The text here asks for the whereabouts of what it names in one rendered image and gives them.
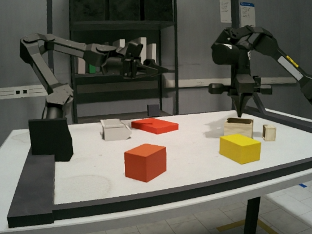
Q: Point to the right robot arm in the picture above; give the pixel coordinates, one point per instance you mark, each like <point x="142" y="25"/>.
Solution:
<point x="60" y="96"/>

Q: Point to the yellow rectangular block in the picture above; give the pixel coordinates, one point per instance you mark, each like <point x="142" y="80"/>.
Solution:
<point x="239" y="148"/>

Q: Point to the orange cube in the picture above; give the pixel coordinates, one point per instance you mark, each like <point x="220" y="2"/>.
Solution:
<point x="145" y="162"/>

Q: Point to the red flat rectangular block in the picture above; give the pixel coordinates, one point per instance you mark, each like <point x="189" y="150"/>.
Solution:
<point x="155" y="126"/>

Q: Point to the white open tray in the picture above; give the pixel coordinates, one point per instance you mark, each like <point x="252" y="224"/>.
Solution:
<point x="115" y="130"/>

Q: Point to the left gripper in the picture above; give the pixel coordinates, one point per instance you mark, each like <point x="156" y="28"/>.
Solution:
<point x="216" y="88"/>

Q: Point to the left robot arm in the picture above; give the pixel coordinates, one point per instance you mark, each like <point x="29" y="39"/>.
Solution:
<point x="239" y="55"/>

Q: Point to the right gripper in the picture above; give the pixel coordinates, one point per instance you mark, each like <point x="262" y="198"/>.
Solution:
<point x="136" y="69"/>

